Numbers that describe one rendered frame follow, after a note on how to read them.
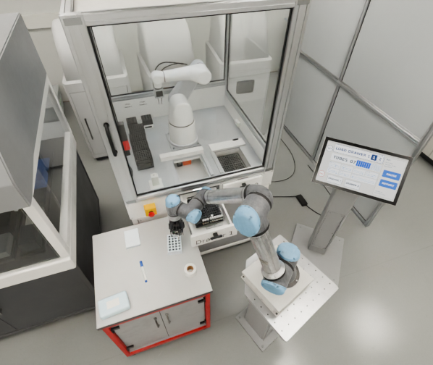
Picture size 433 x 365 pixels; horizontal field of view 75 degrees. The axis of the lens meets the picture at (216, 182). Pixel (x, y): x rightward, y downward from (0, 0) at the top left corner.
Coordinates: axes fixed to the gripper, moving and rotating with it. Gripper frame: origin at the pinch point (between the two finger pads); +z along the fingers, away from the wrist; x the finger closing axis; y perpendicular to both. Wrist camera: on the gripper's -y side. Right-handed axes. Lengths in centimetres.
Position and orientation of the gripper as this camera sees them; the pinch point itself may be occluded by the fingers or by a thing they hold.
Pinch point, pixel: (177, 233)
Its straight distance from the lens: 173.2
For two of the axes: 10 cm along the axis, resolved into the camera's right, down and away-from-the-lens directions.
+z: -0.1, 6.9, 7.2
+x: 9.9, -1.0, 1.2
